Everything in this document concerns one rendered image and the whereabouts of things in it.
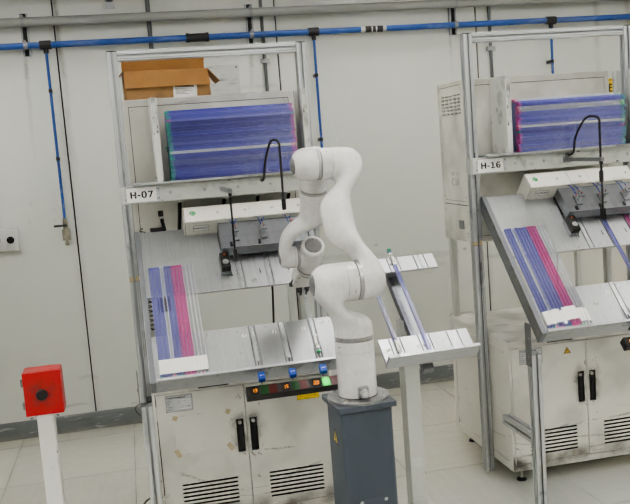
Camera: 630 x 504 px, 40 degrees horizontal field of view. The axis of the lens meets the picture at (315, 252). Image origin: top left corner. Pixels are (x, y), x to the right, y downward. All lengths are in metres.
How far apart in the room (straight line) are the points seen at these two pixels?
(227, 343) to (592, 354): 1.59
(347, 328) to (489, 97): 1.64
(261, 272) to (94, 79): 1.96
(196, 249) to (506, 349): 1.34
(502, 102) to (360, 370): 1.56
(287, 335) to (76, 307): 2.05
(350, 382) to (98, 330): 2.58
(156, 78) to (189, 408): 1.38
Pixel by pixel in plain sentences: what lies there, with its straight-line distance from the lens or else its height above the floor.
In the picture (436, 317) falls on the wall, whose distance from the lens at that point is 5.31.
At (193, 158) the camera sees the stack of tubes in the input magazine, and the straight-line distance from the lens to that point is 3.40.
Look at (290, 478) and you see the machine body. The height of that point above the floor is 0.19.
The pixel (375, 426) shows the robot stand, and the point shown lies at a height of 0.63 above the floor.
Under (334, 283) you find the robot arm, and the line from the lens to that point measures 2.55.
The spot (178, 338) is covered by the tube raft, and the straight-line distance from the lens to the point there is 3.13.
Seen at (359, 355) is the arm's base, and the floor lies 0.85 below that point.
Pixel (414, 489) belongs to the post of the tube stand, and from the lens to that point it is 3.42.
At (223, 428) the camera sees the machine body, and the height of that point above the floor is 0.43.
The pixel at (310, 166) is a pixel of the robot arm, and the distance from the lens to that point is 2.68.
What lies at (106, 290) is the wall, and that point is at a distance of 4.95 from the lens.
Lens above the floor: 1.47
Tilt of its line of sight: 7 degrees down
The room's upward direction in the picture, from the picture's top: 4 degrees counter-clockwise
